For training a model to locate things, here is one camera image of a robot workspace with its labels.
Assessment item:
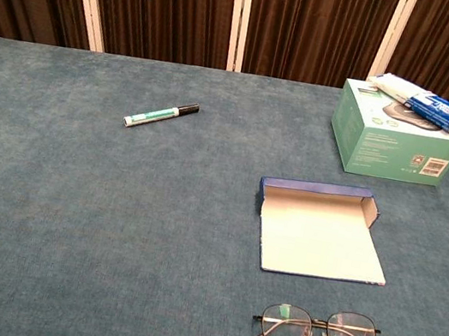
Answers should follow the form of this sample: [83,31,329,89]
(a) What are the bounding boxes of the teal felt table cover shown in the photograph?
[0,26,449,336]

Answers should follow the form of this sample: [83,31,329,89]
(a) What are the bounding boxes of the mint green cardboard box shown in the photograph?
[322,75,449,191]

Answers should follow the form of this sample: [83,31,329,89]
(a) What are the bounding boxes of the white blue toothpaste tube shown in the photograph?
[358,68,449,140]

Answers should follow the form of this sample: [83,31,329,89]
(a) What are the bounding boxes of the green white marker pen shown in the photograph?
[121,91,201,141]

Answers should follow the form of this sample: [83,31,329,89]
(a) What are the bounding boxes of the thin black round eyeglasses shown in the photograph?
[249,295,393,336]

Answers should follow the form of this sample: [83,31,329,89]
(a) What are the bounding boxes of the white package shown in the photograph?
[244,169,403,294]

